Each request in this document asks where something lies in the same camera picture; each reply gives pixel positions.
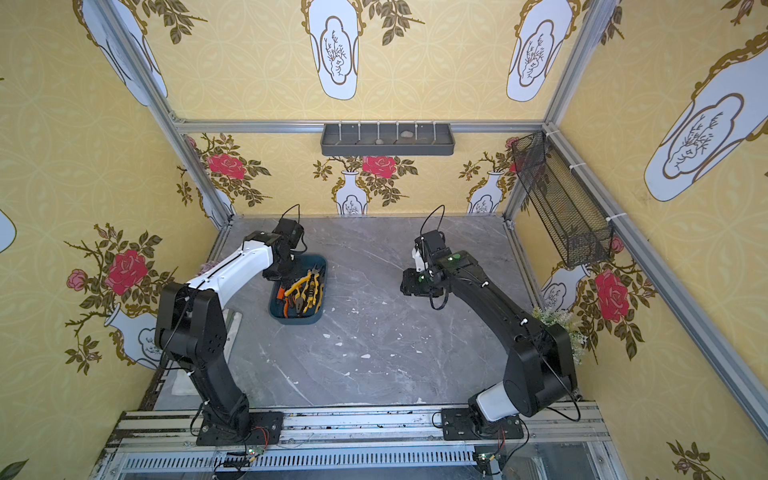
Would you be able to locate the aluminium front rail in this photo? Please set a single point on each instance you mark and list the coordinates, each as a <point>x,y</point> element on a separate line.
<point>566,442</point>

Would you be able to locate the black wire mesh basket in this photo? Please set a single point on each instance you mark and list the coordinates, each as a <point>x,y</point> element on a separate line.
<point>575,223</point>

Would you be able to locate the orange grey pliers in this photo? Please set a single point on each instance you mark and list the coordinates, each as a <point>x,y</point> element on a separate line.
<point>290,297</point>

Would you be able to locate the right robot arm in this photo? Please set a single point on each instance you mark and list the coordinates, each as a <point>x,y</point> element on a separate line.
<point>540,368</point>

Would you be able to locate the pink flower pot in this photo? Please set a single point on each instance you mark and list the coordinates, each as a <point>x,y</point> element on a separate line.
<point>206,267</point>

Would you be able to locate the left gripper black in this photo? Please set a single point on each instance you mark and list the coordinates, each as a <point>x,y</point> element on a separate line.
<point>282,267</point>

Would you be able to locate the green potted plant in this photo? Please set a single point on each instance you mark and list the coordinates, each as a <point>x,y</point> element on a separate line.
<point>578,341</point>

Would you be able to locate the yellow black striped pliers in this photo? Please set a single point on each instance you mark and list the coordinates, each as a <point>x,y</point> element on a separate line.
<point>311,292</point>

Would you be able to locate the grey wall shelf tray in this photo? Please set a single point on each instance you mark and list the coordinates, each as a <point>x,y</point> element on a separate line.
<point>387,138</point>

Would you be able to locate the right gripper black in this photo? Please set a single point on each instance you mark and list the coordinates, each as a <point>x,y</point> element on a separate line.
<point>411,283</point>

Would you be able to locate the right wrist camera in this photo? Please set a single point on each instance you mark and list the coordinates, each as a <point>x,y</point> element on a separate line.
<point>429,247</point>

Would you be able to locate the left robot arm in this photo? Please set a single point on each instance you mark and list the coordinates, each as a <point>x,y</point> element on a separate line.
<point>191,329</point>

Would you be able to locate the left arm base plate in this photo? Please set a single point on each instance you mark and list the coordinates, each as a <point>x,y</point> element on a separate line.
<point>257,428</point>

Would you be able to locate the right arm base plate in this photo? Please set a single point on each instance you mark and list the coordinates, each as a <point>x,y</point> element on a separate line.
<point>480,425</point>

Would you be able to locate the teal plastic storage box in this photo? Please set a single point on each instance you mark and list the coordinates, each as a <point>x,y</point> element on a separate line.
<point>305,263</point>

